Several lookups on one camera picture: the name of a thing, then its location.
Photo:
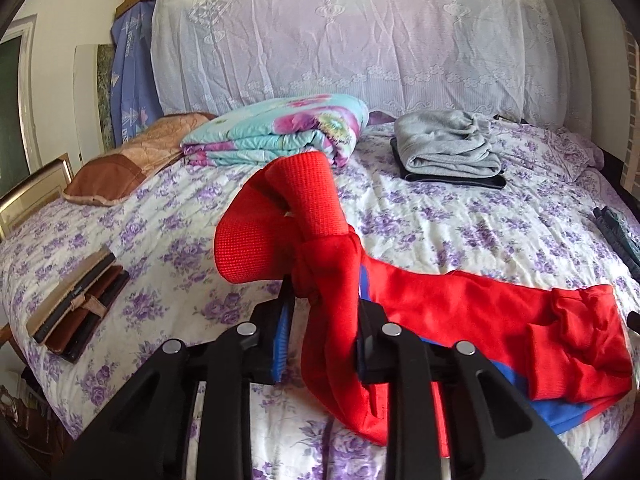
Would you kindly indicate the white framed green door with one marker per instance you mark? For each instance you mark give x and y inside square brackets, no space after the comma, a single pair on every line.
[15,100]

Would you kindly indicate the folded teal pink floral quilt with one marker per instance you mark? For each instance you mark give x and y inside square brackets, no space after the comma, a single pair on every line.
[280,125]

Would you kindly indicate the purple floral pillowcase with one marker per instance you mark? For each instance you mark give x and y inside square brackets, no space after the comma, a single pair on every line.
[575,152]

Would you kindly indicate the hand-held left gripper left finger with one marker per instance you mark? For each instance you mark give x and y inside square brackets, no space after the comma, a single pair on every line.
[283,340]

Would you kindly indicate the marble pattern panel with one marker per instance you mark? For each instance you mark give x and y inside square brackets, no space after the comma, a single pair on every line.
[97,100]

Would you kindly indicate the brown quilted pillow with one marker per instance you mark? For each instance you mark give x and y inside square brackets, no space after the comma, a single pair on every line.
[110,175]

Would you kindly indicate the folded grey garment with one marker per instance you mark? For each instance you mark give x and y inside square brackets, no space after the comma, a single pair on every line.
[445,140]

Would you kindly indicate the dark teal garment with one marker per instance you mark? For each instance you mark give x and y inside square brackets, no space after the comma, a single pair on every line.
[620,230]

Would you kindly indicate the purple floral bedspread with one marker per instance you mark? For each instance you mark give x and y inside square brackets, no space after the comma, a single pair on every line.
[450,230]

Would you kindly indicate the brown leather folder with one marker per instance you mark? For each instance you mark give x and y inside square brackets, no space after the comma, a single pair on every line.
[95,310]

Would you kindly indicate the blue printed cloth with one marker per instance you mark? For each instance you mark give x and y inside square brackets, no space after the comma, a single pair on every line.
[132,75]

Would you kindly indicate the folded black garment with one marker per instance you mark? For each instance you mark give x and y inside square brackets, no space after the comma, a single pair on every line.
[450,180]

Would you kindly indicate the white lace headboard cover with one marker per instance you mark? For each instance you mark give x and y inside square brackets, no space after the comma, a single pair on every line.
[350,35]

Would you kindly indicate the dark brown bag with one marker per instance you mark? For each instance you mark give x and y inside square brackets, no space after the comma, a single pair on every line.
[25,410]

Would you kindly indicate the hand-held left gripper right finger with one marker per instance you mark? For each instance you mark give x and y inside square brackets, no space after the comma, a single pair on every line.
[371,345]

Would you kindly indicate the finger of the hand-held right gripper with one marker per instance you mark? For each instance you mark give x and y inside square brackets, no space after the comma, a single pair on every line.
[635,322]

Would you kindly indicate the red pants with blue panel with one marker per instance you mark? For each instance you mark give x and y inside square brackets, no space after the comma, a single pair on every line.
[450,310]

